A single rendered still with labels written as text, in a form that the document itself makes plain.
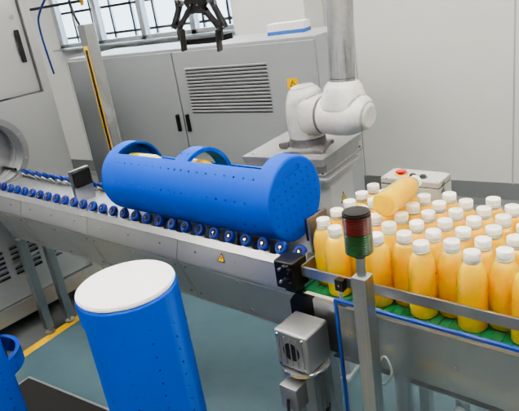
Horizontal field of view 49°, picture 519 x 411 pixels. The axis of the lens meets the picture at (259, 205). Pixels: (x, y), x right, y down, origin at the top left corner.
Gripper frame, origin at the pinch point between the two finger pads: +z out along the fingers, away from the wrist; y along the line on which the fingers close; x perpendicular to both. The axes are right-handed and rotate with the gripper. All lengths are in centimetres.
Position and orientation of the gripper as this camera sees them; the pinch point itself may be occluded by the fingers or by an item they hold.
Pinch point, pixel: (201, 47)
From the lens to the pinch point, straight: 198.8
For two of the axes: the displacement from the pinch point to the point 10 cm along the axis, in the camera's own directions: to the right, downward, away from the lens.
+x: 3.7, -4.5, 8.1
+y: 9.2, 1.1, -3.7
